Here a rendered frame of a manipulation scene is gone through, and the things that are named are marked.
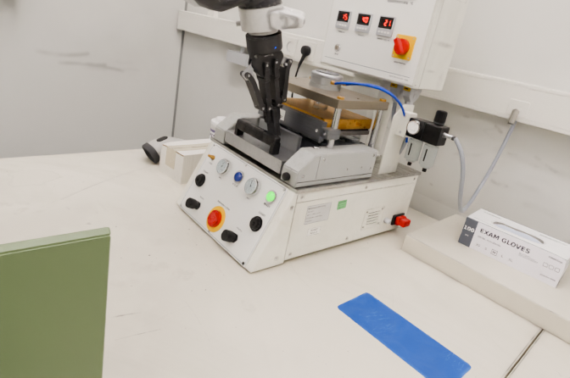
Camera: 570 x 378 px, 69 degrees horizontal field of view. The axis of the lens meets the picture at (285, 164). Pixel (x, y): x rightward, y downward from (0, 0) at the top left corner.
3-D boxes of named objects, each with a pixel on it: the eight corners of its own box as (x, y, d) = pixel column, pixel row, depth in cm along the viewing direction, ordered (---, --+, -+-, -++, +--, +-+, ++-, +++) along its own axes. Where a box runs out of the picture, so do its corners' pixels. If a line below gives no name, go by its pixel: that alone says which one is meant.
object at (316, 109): (313, 112, 118) (320, 79, 115) (373, 136, 103) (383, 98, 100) (265, 111, 107) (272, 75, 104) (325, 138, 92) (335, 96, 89)
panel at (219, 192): (179, 206, 106) (215, 141, 106) (244, 268, 85) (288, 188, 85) (173, 203, 105) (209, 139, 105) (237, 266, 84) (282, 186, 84)
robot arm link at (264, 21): (229, 6, 84) (233, 33, 86) (267, 12, 75) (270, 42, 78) (277, -5, 90) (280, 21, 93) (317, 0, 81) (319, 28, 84)
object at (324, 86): (321, 109, 125) (332, 66, 121) (408, 142, 103) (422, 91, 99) (257, 108, 109) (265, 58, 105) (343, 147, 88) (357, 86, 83)
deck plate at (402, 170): (331, 136, 138) (332, 132, 137) (421, 175, 114) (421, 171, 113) (209, 140, 108) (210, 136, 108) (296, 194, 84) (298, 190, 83)
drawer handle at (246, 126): (240, 133, 101) (243, 118, 100) (278, 154, 90) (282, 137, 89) (233, 134, 100) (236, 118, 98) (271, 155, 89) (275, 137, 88)
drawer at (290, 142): (309, 140, 122) (315, 114, 120) (366, 167, 107) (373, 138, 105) (224, 144, 103) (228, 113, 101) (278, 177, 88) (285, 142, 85)
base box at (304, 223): (320, 184, 143) (331, 136, 137) (411, 236, 117) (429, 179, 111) (176, 204, 108) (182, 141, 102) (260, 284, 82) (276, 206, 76)
